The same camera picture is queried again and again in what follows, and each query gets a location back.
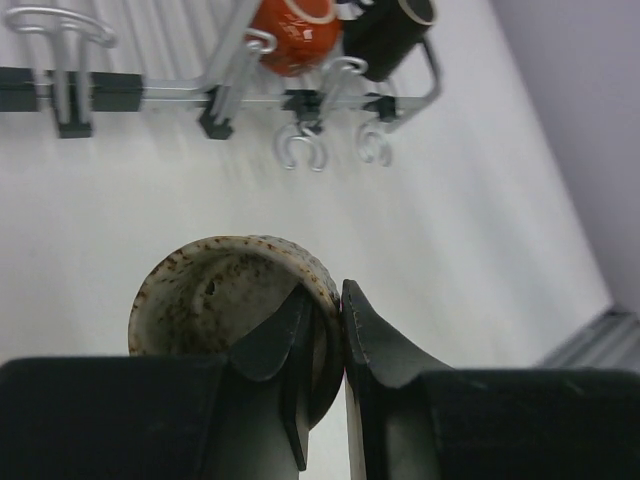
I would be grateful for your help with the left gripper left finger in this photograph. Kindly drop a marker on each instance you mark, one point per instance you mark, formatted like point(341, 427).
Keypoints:
point(243, 414)

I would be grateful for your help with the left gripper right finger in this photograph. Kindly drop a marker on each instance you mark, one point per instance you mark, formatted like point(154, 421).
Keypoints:
point(410, 416)

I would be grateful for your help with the beige speckled cup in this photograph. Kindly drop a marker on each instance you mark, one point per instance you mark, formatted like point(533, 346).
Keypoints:
point(208, 294)

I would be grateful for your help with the silver wire dish rack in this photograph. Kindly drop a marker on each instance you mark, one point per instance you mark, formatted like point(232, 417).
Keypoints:
point(88, 68)

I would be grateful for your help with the aluminium rail frame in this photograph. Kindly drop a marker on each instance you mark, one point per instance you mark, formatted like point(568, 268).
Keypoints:
point(611, 341)

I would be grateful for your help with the brown mug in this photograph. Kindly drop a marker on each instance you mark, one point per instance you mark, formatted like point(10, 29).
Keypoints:
point(385, 33)

